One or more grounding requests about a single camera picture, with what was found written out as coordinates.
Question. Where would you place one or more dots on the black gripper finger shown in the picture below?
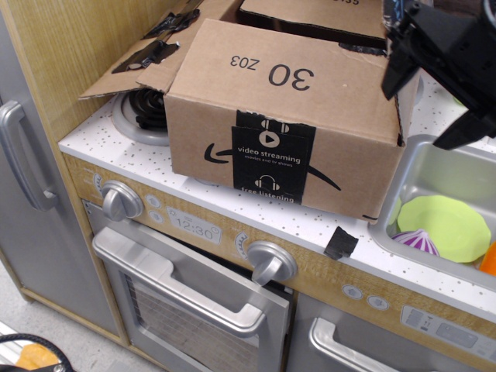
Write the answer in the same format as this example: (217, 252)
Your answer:
(467, 129)
(401, 68)

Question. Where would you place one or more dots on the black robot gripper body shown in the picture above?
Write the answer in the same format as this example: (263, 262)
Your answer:
(457, 51)

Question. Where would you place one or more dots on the large cardboard shipping box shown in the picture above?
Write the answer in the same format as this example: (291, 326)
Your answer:
(276, 115)

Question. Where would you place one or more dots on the silver toy sink basin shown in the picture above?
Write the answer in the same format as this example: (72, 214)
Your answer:
(465, 174)

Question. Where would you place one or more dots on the green toy plate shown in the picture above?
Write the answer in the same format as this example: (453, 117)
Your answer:
(456, 230)

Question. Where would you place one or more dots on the purple toy onion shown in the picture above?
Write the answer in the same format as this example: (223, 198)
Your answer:
(418, 239)

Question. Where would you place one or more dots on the orange toy vegetable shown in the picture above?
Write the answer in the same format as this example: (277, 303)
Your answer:
(488, 264)

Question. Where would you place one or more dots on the black tape piece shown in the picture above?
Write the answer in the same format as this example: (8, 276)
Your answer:
(341, 244)

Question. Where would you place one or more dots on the silver right oven knob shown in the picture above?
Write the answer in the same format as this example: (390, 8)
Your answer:
(270, 262)

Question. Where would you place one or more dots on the silver oven knob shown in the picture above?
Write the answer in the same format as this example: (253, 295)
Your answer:
(270, 262)
(120, 201)

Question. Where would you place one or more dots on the silver toy stove burner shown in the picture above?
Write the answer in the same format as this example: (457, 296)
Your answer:
(140, 115)

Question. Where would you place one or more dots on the silver left oven knob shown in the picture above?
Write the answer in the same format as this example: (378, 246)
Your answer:
(120, 201)

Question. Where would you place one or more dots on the silver oven door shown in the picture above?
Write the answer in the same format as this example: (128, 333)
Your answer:
(185, 309)

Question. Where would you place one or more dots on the orange object bottom left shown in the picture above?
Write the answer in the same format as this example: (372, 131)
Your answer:
(35, 356)

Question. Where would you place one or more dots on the silver dishwasher door handle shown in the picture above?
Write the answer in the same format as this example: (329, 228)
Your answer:
(321, 337)

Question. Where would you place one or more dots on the silver fridge door handle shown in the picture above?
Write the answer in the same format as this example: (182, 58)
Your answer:
(11, 116)

